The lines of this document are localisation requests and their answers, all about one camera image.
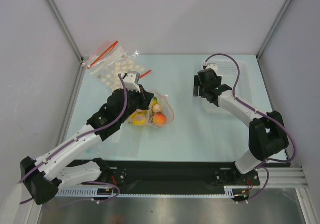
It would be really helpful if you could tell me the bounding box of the left aluminium frame post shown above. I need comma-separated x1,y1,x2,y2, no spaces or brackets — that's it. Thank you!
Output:
44,0,83,62

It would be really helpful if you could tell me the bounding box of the white slotted cable duct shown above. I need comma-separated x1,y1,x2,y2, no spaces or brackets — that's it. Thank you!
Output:
56,186,248,198

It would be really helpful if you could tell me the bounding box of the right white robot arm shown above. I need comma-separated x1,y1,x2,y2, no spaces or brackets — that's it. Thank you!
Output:
193,68,289,184

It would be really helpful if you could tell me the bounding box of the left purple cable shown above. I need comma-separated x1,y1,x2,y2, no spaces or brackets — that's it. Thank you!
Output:
18,75,129,205

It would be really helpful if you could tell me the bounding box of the red zipper clear bag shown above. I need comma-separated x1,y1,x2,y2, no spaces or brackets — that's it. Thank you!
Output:
81,40,126,79

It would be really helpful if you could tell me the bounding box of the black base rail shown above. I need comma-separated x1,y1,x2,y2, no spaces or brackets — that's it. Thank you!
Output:
103,160,260,195

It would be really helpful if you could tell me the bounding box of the blue zipper clear bag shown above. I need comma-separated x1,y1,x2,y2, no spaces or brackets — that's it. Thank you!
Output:
83,123,144,160

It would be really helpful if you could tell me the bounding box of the aluminium frame post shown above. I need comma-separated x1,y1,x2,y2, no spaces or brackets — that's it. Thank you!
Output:
44,0,83,62
256,0,294,60

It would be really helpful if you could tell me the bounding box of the red orange peach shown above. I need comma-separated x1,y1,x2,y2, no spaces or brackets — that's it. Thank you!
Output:
152,113,167,125

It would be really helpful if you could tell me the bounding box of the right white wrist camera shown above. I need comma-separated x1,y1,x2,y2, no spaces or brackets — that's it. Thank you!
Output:
202,62,219,74

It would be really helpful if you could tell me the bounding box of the right aluminium frame post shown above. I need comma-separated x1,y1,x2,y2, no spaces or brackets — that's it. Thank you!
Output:
256,0,294,60

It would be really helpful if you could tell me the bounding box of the beige garlic bulb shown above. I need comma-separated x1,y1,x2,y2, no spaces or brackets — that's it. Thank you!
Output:
152,103,162,113

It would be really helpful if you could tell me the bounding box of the white perforated plastic basket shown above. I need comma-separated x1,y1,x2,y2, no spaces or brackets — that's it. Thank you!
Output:
201,59,255,115

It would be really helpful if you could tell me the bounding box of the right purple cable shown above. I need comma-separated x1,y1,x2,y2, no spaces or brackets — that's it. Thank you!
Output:
203,53,298,163

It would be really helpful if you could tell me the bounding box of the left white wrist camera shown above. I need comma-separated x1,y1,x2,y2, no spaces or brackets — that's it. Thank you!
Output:
120,70,141,93

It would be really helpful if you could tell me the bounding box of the yellow banana bunch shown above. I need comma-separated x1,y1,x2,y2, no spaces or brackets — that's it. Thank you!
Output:
129,109,150,126

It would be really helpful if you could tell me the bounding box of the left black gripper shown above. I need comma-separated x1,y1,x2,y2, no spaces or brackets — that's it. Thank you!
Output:
118,84,154,124

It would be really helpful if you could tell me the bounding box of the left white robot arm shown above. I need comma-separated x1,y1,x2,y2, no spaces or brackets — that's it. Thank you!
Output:
20,85,155,205

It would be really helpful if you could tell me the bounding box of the green orange mango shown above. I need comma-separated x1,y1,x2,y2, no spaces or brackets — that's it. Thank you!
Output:
152,97,158,105

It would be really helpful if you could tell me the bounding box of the purple cable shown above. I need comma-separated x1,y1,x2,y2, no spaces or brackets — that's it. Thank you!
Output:
18,75,129,205
203,53,298,163

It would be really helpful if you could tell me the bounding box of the cream dotted zip bag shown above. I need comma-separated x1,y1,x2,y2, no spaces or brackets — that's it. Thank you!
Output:
90,47,152,90

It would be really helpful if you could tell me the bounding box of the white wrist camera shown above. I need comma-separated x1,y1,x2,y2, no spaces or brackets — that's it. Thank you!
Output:
202,62,219,74
120,70,141,93

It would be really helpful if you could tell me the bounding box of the pink dotted zip bag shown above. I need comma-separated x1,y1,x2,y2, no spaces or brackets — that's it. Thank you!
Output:
127,90,175,128

